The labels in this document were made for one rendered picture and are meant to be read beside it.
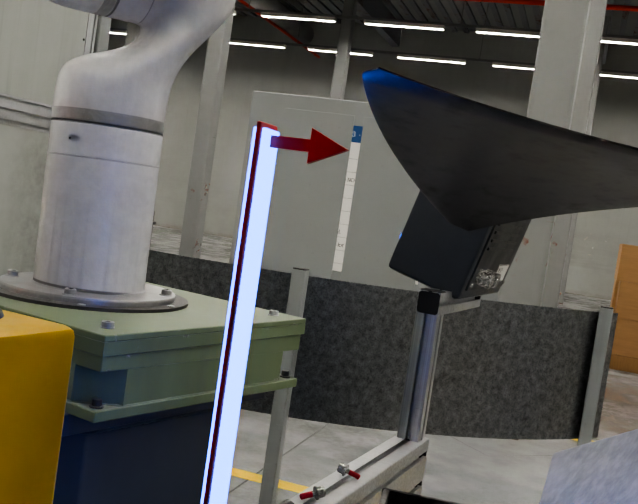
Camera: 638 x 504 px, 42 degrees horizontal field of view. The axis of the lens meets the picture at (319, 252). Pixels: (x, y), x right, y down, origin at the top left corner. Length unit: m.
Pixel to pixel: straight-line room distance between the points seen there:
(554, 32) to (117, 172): 4.20
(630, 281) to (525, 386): 6.10
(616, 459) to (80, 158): 0.60
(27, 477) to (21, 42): 2.12
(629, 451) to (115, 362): 0.43
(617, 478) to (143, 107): 0.60
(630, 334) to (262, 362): 7.82
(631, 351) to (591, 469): 8.13
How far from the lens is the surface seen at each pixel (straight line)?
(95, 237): 0.89
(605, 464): 0.52
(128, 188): 0.89
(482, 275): 1.14
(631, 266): 8.58
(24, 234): 2.51
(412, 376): 1.08
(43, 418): 0.38
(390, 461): 0.99
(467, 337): 2.39
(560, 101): 4.86
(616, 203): 0.58
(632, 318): 8.61
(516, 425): 2.55
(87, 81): 0.90
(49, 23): 2.53
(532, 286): 4.81
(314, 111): 6.93
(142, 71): 0.90
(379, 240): 6.69
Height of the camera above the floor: 1.14
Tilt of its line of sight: 3 degrees down
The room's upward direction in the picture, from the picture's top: 8 degrees clockwise
